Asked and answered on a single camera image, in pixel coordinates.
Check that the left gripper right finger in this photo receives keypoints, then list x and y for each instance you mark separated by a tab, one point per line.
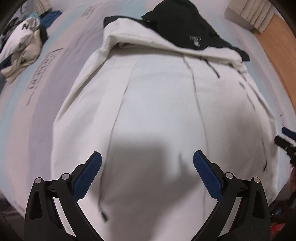
210	173

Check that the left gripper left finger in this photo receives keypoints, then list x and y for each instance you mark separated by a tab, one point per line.
84	174

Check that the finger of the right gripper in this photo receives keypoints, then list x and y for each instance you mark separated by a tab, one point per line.
288	132
281	142

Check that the white and black hooded jacket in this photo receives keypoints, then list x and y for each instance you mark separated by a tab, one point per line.
146	106

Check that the blue folded clothes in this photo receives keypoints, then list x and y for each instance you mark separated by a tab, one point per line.
49	17

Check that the colourful bags on floor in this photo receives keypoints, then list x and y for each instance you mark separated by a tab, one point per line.
282	217

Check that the wooden headboard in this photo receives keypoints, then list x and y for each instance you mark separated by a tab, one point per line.
279	45

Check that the right beige curtain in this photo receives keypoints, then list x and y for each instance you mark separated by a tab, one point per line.
250	14

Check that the beige folded garment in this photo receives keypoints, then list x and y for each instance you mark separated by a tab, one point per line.
21	59

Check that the black folded garment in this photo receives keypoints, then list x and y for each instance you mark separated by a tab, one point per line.
43	34

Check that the white printed shirt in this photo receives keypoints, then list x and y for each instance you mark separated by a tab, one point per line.
20	37

